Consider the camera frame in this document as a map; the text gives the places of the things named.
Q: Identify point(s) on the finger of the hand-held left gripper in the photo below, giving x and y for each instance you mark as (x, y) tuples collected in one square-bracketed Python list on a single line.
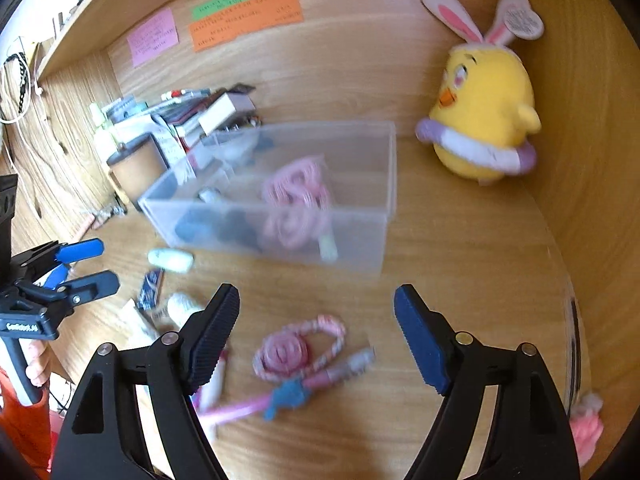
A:
[(80, 251), (95, 285)]

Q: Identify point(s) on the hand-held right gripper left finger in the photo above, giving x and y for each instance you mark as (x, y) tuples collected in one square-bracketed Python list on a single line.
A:
[(215, 340)]

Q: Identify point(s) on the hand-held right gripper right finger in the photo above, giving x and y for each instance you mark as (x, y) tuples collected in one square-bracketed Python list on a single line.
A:
[(422, 340)]

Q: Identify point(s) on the white roll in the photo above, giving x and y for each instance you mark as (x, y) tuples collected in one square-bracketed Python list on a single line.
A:
[(182, 306)]

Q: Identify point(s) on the white mint tube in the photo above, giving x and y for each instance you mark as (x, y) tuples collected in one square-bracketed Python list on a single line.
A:
[(170, 260)]

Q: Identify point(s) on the pink pen with blue charm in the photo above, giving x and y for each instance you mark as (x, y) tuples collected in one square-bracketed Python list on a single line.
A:
[(290, 395)]

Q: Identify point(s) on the clear plastic storage box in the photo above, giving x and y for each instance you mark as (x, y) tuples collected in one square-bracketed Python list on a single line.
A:
[(357, 160)]

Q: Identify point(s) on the person's left forearm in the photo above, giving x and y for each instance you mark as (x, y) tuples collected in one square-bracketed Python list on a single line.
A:
[(22, 425)]

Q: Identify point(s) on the person's left hand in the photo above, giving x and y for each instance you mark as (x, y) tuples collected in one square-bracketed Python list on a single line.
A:
[(39, 362)]

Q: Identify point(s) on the white pink tube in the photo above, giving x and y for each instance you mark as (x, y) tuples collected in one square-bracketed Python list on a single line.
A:
[(215, 385)]

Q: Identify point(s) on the small metal object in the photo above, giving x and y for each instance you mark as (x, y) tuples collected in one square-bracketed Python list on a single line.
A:
[(107, 211)]

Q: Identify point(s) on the white flat packet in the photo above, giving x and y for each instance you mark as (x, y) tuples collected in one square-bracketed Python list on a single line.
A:
[(137, 322)]

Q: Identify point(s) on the dark blue printed packet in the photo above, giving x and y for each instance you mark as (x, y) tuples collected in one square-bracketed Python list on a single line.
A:
[(152, 287)]

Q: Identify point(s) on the brown cylindrical container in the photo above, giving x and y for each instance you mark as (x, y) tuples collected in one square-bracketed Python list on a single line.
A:
[(137, 170)]

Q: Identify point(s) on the dark cloth item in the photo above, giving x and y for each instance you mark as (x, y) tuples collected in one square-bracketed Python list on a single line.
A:
[(220, 230)]

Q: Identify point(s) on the pale green bottle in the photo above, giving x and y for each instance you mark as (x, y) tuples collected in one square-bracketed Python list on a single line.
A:
[(102, 132)]

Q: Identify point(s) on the white printed paper sheet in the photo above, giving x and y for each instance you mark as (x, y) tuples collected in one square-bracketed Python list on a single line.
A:
[(167, 140)]

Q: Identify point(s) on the stack of books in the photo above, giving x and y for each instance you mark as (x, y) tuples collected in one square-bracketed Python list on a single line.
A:
[(175, 112)]

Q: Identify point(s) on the pink fluffy item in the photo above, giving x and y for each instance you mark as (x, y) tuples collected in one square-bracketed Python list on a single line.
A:
[(586, 427)]

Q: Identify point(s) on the red white glue tube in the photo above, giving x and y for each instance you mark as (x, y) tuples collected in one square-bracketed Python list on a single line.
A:
[(182, 94)]

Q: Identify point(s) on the white cardboard box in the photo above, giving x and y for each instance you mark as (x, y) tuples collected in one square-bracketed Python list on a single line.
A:
[(225, 110)]

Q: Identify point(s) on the pink sticky note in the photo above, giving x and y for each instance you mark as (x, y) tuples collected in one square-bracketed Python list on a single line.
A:
[(152, 37)]

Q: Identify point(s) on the yellow chick plush toy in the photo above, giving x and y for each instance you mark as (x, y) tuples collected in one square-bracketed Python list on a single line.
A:
[(485, 100)]

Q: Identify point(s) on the orange sticky note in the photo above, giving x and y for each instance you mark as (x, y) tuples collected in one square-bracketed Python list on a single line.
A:
[(250, 22)]

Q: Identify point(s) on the green sticky note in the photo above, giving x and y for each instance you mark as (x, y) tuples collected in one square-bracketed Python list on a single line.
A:
[(227, 2)]

